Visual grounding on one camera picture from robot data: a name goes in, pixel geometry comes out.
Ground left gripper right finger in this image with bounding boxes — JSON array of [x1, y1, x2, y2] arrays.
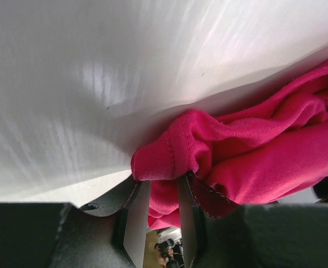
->
[[177, 171, 239, 267]]

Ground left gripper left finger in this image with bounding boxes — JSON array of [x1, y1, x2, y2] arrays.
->
[[80, 178, 151, 267]]

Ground pink t shirt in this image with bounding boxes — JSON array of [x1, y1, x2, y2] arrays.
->
[[131, 60, 328, 229]]

